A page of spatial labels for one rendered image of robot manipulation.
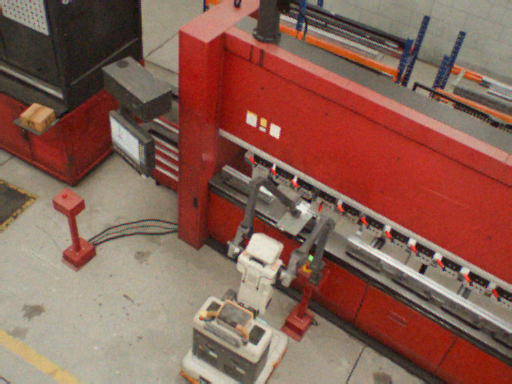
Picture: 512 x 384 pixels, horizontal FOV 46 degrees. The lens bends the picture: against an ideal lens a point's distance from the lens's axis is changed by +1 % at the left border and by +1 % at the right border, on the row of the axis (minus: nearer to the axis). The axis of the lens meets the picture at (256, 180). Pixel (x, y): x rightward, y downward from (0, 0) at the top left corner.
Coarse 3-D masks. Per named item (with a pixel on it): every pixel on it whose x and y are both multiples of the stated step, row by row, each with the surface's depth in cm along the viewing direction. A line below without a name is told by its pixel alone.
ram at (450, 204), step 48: (240, 96) 449; (288, 96) 421; (240, 144) 480; (288, 144) 449; (336, 144) 421; (384, 144) 396; (384, 192) 421; (432, 192) 396; (480, 192) 375; (432, 240) 421; (480, 240) 396
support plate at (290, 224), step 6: (288, 216) 480; (306, 216) 481; (312, 216) 483; (282, 222) 475; (288, 222) 475; (294, 222) 476; (300, 222) 476; (306, 222) 477; (282, 228) 471; (288, 228) 471; (294, 228) 472; (300, 228) 472; (294, 234) 467
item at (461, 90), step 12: (456, 84) 545; (480, 84) 558; (492, 84) 553; (504, 84) 552; (468, 96) 540; (480, 96) 535; (492, 96) 539; (504, 96) 547; (492, 108) 535; (504, 108) 531
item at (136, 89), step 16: (112, 64) 438; (128, 64) 440; (112, 80) 432; (128, 80) 427; (144, 80) 429; (160, 80) 431; (128, 96) 425; (144, 96) 417; (160, 96) 420; (128, 112) 467; (144, 112) 420; (160, 112) 430
